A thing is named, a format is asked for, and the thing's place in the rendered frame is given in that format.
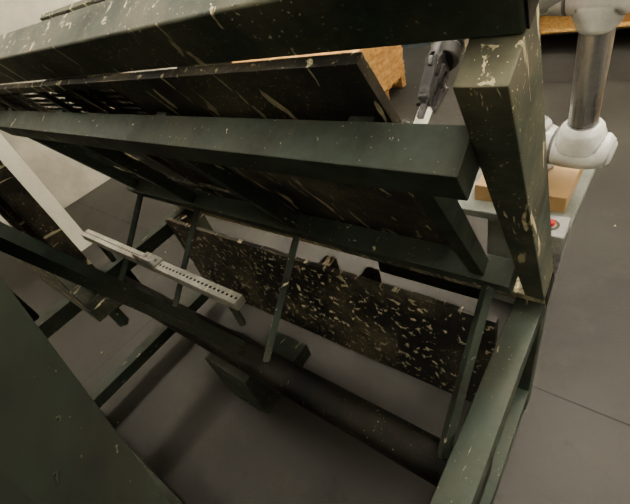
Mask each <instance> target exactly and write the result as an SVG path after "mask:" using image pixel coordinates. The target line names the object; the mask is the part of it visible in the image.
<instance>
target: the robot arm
mask: <svg viewBox="0 0 630 504"><path fill-rule="evenodd" d="M627 13H630V0H539V15H540V14H543V15H548V16H572V20H573V22H574V26H575V29H576V30H577V32H578V41H577V49H576V58H575V66H574V75H573V83H572V92H571V101H570V109H569V118H568V119H567V120H566V121H565V122H564V123H563V124H562V125H561V127H558V126H556V125H554V124H552V120H551V119H550V118H549V117H548V116H546V115H545V128H546V146H547V164H548V171H549V170H551V169H553V168H554V165H556V166H561V167H566V168H573V169H596V168H601V167H603V166H605V165H608V164H609V163H610V161H611V159H612V157H613V155H614V153H615V151H616V149H617V146H618V141H617V138H616V137H615V136H614V134H612V133H610V132H607V128H606V123H605V121H604V120H603V119H602V118H600V117H599V116H600V111H601V106H602V100H603V95H604V89H605V84H606V79H607V73H608V70H609V65H610V59H611V54H612V48H613V43H614V38H615V32H616V27H617V26H618V25H619V24H620V23H621V22H622V20H623V19H624V16H625V15H626V14H627ZM469 40H470V39H460V40H449V41H439V42H430V44H431V49H430V52H429V55H427V56H426V60H425V68H424V72H423V76H422V80H421V85H420V89H419V93H418V99H420V102H416V106H420V107H419V109H418V112H417V114H416V117H415V120H414V123H418V124H428V122H429V119H430V116H431V115H436V113H437V111H438V109H439V107H440V105H441V103H442V101H443V99H444V97H445V95H446V94H447V93H448V92H449V87H447V86H446V81H447V80H448V78H449V72H450V71H451V70H452V69H454V68H455V67H456V66H457V65H458V63H459V61H460V58H461V55H462V54H463V53H464V52H465V51H466V48H467V46H468V43H469Z"/></svg>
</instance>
